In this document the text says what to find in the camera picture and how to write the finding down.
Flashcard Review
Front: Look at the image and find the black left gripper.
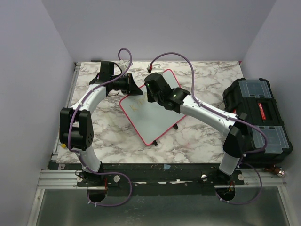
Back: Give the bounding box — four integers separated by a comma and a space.
111, 73, 143, 95

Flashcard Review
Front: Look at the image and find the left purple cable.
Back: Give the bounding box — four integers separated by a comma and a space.
67, 48, 133, 208

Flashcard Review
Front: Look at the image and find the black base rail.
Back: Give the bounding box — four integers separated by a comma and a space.
66, 163, 244, 199

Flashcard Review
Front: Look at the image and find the aluminium frame profile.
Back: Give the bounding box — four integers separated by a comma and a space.
25, 62, 82, 226

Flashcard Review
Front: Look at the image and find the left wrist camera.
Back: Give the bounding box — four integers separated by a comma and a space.
116, 60, 133, 71

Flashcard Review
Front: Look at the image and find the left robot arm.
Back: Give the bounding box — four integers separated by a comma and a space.
59, 60, 143, 186

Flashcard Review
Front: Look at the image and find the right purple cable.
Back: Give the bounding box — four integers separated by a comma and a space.
150, 52, 269, 205

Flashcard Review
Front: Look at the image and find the black plastic toolbox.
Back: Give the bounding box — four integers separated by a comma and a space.
222, 78, 293, 164

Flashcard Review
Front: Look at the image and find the pink framed whiteboard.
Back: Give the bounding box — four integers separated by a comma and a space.
119, 68, 185, 146

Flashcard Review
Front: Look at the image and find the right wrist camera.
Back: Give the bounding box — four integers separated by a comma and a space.
147, 63, 163, 73

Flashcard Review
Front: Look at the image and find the copper red connector plug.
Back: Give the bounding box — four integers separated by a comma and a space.
264, 165, 285, 177

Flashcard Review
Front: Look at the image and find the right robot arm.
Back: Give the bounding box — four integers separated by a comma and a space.
144, 73, 252, 185

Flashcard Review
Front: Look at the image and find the purple cable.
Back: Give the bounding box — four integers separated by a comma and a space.
150, 52, 269, 205
67, 48, 133, 208

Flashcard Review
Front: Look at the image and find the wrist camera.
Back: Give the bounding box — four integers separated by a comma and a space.
147, 63, 163, 73
116, 60, 133, 71

